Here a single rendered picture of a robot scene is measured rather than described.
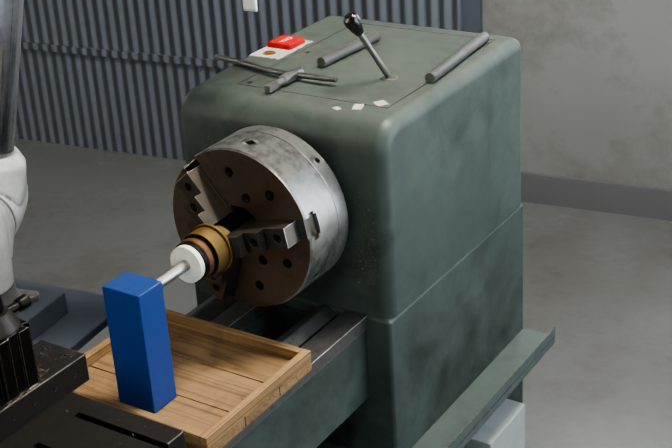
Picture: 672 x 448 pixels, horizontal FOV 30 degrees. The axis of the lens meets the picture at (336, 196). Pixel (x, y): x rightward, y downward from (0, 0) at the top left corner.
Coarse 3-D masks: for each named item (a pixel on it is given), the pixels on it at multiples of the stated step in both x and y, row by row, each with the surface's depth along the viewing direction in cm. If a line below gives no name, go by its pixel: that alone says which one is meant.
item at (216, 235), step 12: (204, 228) 220; (216, 228) 219; (192, 240) 216; (204, 240) 217; (216, 240) 218; (228, 240) 219; (204, 252) 215; (216, 252) 217; (228, 252) 219; (216, 264) 218; (228, 264) 221; (204, 276) 217
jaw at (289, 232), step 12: (312, 216) 221; (240, 228) 222; (252, 228) 221; (264, 228) 219; (276, 228) 218; (288, 228) 218; (300, 228) 220; (312, 228) 221; (240, 240) 219; (252, 240) 219; (264, 240) 220; (276, 240) 219; (288, 240) 218; (240, 252) 219; (252, 252) 220
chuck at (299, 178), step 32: (224, 160) 224; (256, 160) 220; (288, 160) 222; (224, 192) 227; (256, 192) 222; (288, 192) 218; (320, 192) 223; (224, 224) 232; (320, 224) 222; (256, 256) 229; (288, 256) 224; (320, 256) 224; (256, 288) 232; (288, 288) 227
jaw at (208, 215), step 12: (192, 168) 229; (180, 180) 226; (192, 180) 224; (204, 180) 226; (192, 192) 226; (204, 192) 225; (216, 192) 227; (192, 204) 224; (204, 204) 223; (216, 204) 225; (228, 204) 227; (192, 216) 225; (204, 216) 222; (216, 216) 224; (192, 228) 223
